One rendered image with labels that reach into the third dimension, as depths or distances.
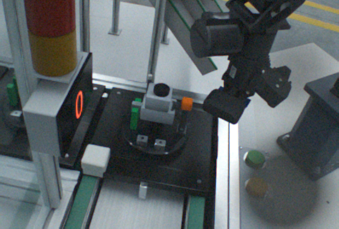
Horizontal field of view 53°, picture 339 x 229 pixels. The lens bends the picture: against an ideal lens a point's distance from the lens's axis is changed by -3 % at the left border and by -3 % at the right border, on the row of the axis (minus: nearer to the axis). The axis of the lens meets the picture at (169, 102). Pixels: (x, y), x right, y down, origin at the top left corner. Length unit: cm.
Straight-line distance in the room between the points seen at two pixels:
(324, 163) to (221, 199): 33
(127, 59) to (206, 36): 63
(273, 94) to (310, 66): 74
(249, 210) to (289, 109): 47
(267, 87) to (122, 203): 34
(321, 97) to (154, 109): 37
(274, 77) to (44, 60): 37
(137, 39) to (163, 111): 58
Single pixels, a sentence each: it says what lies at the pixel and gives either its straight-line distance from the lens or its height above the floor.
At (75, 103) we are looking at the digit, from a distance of 42.
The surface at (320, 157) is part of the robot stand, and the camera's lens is 89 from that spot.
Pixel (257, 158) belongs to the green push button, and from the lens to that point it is 74.
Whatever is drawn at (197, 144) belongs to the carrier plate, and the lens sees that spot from 72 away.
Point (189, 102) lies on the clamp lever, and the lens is 65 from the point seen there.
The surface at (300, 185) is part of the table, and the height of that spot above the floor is 86.
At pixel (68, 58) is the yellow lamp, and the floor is 128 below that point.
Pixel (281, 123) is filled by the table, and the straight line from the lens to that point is 102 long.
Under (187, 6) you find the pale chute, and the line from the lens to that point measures 93.
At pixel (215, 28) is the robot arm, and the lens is 50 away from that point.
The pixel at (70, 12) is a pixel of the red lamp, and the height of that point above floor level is 133.
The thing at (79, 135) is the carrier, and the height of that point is 97.
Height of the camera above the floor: 151
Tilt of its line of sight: 42 degrees down
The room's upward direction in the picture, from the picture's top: 11 degrees clockwise
